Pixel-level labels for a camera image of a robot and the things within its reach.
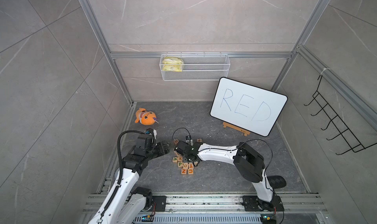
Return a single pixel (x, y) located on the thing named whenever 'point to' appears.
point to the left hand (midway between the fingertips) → (166, 143)
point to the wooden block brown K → (180, 158)
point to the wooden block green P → (180, 164)
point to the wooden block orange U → (191, 171)
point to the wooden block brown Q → (185, 165)
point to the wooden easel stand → (244, 131)
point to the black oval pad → (276, 181)
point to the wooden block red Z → (183, 171)
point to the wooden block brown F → (199, 140)
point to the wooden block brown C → (175, 141)
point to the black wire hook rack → (354, 143)
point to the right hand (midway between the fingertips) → (188, 156)
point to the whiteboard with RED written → (248, 107)
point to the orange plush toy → (146, 118)
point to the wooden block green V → (175, 159)
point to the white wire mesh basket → (194, 67)
